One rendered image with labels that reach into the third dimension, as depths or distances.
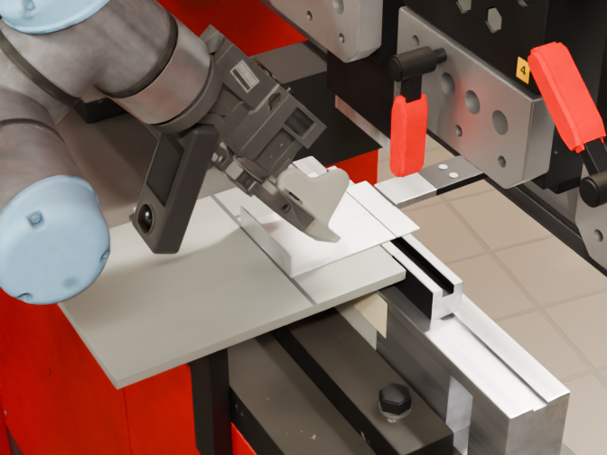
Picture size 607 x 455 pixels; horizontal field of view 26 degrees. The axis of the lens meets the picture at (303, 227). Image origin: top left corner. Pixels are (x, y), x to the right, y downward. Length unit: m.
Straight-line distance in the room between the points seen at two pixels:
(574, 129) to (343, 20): 0.31
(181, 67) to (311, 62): 0.71
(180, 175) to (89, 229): 0.22
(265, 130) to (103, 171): 0.48
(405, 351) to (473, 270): 1.62
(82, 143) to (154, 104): 0.57
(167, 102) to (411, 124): 0.17
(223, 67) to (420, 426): 0.34
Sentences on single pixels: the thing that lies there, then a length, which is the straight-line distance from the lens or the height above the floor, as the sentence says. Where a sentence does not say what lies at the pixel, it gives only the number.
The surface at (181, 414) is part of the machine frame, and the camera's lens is 1.33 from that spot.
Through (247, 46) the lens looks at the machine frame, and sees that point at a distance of 2.10.
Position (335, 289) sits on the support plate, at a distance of 1.07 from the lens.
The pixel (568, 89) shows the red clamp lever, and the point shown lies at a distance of 0.76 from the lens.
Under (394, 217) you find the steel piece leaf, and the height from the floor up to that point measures 1.00.
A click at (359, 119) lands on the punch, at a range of 1.12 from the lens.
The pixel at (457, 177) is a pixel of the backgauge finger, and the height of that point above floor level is 1.01.
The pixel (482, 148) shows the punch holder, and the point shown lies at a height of 1.19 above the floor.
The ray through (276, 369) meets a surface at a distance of 1.19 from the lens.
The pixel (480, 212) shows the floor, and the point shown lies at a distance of 2.90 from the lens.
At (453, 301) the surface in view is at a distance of 1.10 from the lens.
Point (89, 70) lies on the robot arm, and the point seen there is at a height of 1.23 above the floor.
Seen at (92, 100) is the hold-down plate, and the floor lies 0.90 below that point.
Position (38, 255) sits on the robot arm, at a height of 1.20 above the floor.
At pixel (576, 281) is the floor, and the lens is 2.74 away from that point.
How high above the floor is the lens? 1.67
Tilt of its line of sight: 36 degrees down
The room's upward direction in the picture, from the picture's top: straight up
